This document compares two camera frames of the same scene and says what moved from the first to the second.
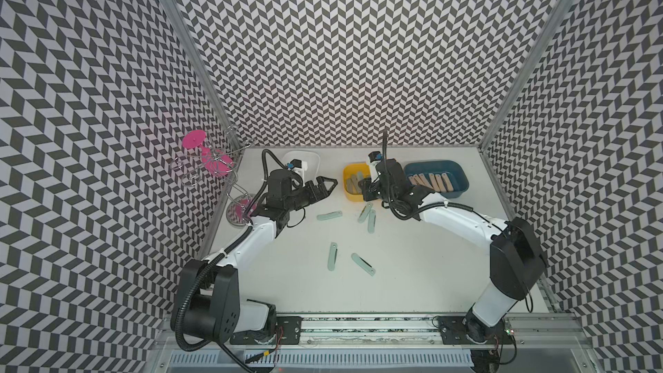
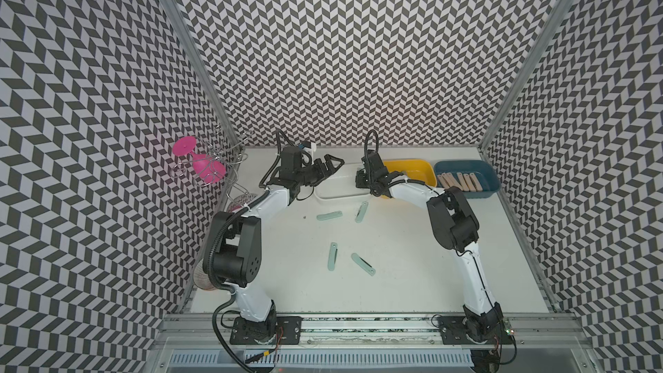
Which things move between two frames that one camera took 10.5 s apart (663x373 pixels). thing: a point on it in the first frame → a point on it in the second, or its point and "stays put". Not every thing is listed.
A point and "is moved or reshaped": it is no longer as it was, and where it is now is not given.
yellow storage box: [352, 168] → [413, 169]
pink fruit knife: [434, 182] → [463, 182]
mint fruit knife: [358, 260] stays put
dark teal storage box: [454, 169] is moved or reshaped
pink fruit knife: [440, 184] → [469, 182]
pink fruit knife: [425, 180] is moved or reshaped
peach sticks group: [446, 182] → [476, 183]
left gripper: [321, 189] → [324, 171]
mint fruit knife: [365, 212] stays put
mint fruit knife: [330, 215] stays put
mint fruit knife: [332, 256] stays put
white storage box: [293, 160] is moved or reshaped
